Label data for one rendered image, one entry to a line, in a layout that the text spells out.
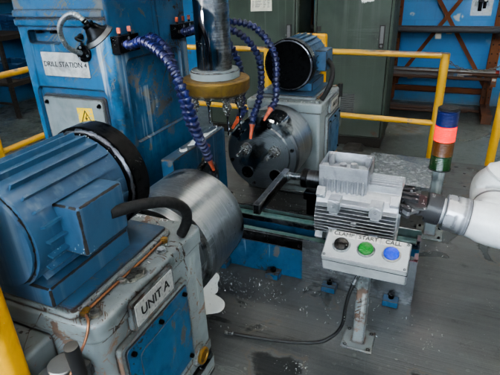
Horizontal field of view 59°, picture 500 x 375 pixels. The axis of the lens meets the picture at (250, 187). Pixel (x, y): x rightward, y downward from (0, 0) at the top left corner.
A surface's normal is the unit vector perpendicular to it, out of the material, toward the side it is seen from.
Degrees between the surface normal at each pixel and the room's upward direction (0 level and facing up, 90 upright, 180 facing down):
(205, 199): 39
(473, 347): 0
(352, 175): 90
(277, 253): 90
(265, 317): 0
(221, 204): 51
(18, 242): 90
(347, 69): 90
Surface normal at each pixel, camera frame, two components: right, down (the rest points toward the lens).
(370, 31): -0.40, 0.41
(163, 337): 0.92, 0.14
